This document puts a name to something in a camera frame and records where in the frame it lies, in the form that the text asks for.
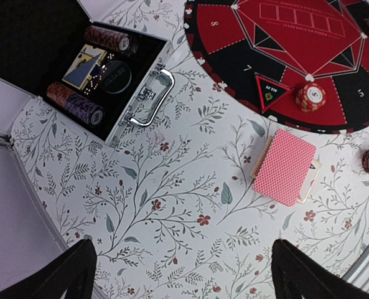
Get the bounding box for playing card box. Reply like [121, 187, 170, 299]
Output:
[251, 136, 322, 204]

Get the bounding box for orange chips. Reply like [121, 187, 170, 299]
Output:
[295, 83, 327, 112]

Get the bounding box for right chip row in case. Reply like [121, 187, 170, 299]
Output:
[84, 26, 131, 52]

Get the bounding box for left chip row in case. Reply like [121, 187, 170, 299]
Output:
[47, 82, 105, 126]

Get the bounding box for triangular all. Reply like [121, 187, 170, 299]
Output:
[255, 74, 292, 113]

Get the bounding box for round red black poker mat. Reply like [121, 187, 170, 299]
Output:
[184, 0, 369, 134]

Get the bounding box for chip row in case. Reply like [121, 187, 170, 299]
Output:
[47, 82, 105, 126]
[84, 26, 131, 52]

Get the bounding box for aluminium poker case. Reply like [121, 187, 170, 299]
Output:
[0, 1, 175, 146]

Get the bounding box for black dealer button in case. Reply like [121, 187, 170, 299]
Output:
[99, 60, 132, 94]

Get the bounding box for floral white table cloth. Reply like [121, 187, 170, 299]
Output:
[12, 1, 369, 298]

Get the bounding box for red playing card deck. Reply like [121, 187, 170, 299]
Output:
[253, 130, 316, 207]

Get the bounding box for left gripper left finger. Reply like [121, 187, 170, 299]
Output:
[0, 239, 97, 298]

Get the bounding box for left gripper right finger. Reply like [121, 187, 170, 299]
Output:
[271, 239, 369, 299]

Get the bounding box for blue card deck in case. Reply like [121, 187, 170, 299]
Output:
[62, 44, 107, 90]

